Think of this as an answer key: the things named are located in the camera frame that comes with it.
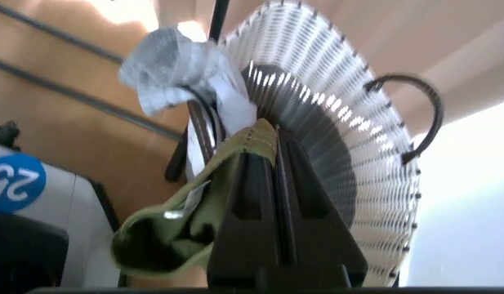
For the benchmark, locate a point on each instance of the pale grey garment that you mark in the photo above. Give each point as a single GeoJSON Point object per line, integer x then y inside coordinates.
{"type": "Point", "coordinates": [174, 61]}

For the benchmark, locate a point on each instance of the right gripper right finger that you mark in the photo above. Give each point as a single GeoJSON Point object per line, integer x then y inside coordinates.
{"type": "Point", "coordinates": [325, 245]}

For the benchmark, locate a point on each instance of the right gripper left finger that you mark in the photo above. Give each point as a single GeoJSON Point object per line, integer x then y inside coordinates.
{"type": "Point", "coordinates": [235, 245]}

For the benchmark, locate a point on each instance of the green printed shirt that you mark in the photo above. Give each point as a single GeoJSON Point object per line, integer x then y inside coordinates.
{"type": "Point", "coordinates": [251, 141]}

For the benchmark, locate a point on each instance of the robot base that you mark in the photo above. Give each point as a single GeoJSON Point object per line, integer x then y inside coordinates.
{"type": "Point", "coordinates": [63, 204]}

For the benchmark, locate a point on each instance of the white laundry basket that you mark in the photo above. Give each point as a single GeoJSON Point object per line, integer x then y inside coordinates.
{"type": "Point", "coordinates": [337, 163]}

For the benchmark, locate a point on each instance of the black clothes rack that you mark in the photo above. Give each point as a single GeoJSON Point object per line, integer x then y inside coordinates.
{"type": "Point", "coordinates": [219, 16]}

